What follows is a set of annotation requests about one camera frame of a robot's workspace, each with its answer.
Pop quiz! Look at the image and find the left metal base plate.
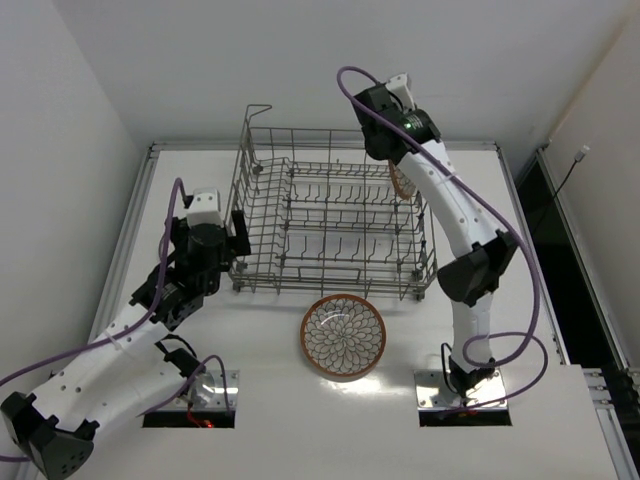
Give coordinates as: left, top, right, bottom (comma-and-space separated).
145, 370, 240, 415

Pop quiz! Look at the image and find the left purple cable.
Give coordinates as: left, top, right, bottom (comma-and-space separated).
0, 177, 232, 464

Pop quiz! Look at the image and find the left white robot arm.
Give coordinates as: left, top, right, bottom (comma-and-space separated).
1, 210, 251, 479

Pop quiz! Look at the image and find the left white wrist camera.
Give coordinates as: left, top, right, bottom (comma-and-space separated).
186, 187, 224, 228

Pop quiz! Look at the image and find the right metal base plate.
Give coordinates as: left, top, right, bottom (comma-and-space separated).
414, 369, 508, 413

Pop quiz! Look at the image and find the black wall cable white plug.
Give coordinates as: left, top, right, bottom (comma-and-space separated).
529, 144, 590, 236

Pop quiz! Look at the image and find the grey wire dish rack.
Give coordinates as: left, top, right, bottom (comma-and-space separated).
227, 104, 437, 301

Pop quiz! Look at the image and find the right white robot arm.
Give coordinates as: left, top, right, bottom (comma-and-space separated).
355, 84, 517, 396

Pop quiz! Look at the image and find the metal base plate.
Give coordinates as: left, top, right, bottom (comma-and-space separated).
145, 370, 240, 415
414, 369, 508, 413

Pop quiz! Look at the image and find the floral plate brown rim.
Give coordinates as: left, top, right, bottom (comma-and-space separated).
388, 160, 417, 201
299, 294, 387, 380

